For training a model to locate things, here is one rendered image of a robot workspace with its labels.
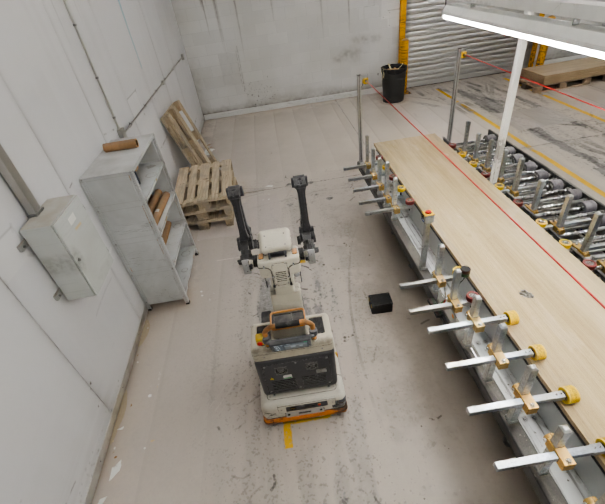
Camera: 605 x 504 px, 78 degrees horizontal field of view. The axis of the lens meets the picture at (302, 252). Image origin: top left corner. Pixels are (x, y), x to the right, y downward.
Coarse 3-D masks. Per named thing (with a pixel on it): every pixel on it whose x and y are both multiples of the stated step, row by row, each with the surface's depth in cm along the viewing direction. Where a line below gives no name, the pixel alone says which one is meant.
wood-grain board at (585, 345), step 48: (384, 144) 444; (432, 192) 346; (480, 192) 336; (480, 240) 284; (528, 240) 277; (480, 288) 245; (528, 288) 240; (576, 288) 236; (528, 336) 212; (576, 336) 209; (576, 384) 187
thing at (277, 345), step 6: (312, 330) 233; (294, 336) 233; (300, 336) 233; (306, 336) 225; (312, 336) 232; (264, 342) 233; (270, 342) 225; (276, 342) 225; (282, 342) 224; (288, 342) 224; (294, 342) 225; (300, 342) 227; (306, 342) 229; (276, 348) 231; (282, 348) 233; (288, 348) 235; (294, 348) 238
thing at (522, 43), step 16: (464, 0) 228; (480, 0) 212; (496, 0) 198; (512, 0) 186; (528, 0) 175; (544, 0) 165; (560, 0) 160; (576, 0) 155; (576, 16) 150; (592, 16) 143; (512, 80) 296; (512, 96) 303; (496, 160) 337; (496, 176) 347
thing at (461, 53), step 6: (462, 48) 393; (462, 54) 395; (456, 60) 402; (456, 66) 404; (456, 72) 407; (456, 78) 411; (456, 84) 416; (456, 90) 419; (456, 96) 423; (450, 108) 434; (450, 114) 437; (450, 120) 439; (450, 126) 443; (450, 132) 449; (450, 138) 452
